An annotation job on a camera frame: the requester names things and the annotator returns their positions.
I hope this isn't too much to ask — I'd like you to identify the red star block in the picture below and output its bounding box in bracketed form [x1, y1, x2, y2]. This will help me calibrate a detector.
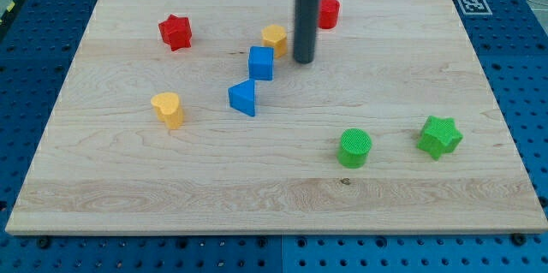
[158, 15, 192, 51]

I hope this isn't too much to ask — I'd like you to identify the green star block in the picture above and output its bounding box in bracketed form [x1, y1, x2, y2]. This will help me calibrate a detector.
[416, 116, 463, 160]

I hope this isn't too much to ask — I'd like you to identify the blue triangle block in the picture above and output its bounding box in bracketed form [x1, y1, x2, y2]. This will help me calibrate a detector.
[228, 79, 255, 116]

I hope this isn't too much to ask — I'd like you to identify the blue cube block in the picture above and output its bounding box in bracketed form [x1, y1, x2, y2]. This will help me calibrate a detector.
[247, 46, 274, 80]

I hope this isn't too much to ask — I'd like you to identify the yellow hexagon block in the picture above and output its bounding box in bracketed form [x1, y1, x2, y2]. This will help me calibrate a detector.
[261, 24, 288, 59]

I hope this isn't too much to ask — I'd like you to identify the green cylinder block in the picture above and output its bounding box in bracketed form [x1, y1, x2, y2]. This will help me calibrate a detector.
[337, 128, 372, 169]

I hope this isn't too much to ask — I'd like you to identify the wooden board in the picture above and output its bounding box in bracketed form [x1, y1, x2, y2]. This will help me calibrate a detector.
[6, 0, 547, 235]

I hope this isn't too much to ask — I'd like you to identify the yellow heart block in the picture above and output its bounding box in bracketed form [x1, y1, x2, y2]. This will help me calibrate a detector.
[151, 92, 184, 129]

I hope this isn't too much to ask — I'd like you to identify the red cylinder block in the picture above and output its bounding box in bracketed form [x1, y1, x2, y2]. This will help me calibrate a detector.
[318, 0, 340, 29]

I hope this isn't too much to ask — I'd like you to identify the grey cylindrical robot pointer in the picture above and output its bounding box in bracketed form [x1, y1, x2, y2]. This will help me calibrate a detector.
[293, 0, 319, 64]

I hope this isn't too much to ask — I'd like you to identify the white fiducial marker tag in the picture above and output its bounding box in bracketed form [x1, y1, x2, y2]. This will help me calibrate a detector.
[456, 0, 492, 15]

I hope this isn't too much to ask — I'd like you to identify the yellow black hazard tape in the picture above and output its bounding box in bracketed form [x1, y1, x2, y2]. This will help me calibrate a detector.
[1, 0, 26, 27]

